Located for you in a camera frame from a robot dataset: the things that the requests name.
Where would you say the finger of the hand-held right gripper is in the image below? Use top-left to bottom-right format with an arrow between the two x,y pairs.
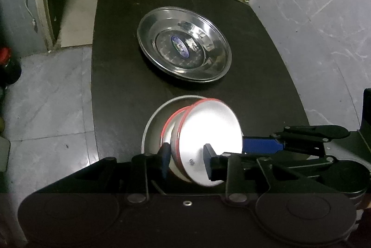
271,156 -> 339,172
242,124 -> 351,158

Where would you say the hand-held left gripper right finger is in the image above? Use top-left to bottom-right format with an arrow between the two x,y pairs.
203,144 -> 339,203

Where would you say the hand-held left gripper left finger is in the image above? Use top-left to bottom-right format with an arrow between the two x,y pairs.
51,143 -> 171,204

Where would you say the steel plate with oval sticker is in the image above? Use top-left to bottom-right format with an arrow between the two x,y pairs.
137,6 -> 233,83

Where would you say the white red-rimmed bowl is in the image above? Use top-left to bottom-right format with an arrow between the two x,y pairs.
172,98 -> 244,188
162,105 -> 195,150

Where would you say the steel bowl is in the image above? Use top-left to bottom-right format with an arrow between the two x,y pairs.
141,95 -> 210,156

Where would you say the dark bottle with red cap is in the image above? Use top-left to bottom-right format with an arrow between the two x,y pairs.
0,46 -> 22,87

